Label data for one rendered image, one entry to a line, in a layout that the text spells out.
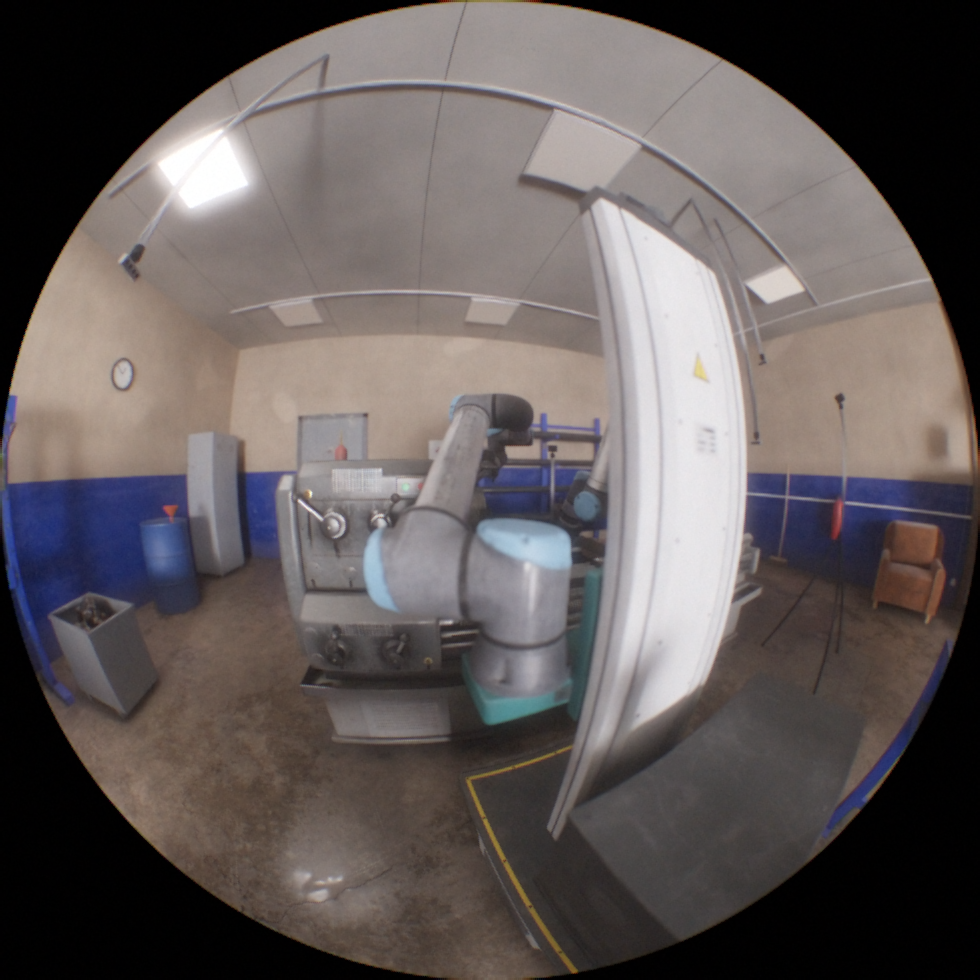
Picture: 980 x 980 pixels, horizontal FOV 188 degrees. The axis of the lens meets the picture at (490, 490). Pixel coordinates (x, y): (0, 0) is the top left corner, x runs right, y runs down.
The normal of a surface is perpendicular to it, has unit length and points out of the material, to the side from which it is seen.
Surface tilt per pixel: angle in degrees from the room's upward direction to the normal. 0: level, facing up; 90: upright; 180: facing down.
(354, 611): 32
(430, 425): 90
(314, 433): 90
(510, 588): 86
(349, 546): 90
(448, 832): 0
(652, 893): 0
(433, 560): 52
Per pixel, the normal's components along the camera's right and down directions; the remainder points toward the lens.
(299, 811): 0.00, -1.00
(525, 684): -0.04, -0.29
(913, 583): -0.97, 0.01
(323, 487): 0.23, 0.06
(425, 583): -0.14, -0.07
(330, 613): 0.12, -0.81
